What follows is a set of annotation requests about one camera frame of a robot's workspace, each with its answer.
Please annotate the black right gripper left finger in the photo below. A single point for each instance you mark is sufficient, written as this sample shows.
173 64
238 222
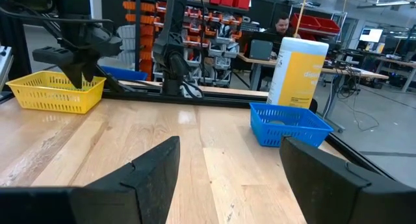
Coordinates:
146 191

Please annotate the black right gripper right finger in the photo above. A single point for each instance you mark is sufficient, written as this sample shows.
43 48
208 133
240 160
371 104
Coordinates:
318 191

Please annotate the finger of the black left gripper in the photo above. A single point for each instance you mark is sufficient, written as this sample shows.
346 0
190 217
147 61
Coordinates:
90 68
74 74

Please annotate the yellow plastic basket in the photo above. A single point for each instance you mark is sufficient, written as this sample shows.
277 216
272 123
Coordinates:
48 97

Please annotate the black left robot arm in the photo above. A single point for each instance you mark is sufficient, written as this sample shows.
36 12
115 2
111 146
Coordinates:
172 68

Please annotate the blue plastic bin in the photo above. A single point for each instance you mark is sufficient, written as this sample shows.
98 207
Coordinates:
126 74

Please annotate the orange storage bin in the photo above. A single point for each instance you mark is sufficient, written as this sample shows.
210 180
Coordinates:
147 30
148 7
129 5

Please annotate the blue plastic basket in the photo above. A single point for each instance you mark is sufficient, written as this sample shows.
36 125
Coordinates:
292 136

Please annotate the grey metal box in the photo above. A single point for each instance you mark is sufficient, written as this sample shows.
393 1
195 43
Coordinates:
5 65

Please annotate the white yellow wipes canister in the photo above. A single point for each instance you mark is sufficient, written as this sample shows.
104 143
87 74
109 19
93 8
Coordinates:
299 74

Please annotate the grey laptop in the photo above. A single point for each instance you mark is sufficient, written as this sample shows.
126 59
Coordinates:
261 49

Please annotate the lit computer monitor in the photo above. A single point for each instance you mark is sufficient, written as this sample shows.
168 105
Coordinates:
370 35

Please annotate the person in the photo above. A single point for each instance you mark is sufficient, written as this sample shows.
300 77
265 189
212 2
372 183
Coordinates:
282 24

